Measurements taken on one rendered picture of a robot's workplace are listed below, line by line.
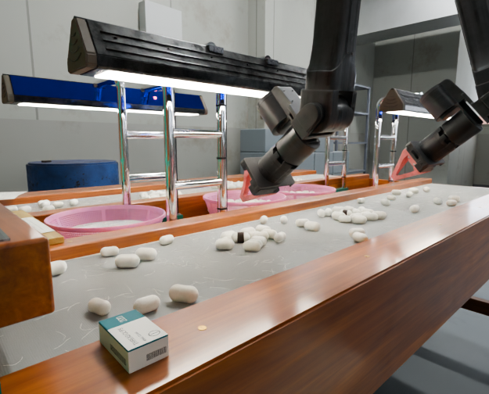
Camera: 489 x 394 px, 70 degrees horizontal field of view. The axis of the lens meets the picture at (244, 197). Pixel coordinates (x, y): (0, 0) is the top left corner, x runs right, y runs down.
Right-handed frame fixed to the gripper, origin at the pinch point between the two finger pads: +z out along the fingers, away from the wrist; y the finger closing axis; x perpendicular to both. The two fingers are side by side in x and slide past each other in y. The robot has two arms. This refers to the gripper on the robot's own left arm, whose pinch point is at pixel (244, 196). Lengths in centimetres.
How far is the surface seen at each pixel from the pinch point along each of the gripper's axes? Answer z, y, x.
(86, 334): -5.8, 36.9, 16.2
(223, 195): 14.7, -8.8, -8.7
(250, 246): -0.5, 5.0, 10.5
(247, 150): 163, -206, -134
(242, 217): 13.3, -10.1, -1.0
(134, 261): 4.7, 24.2, 6.2
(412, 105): -17, -74, -16
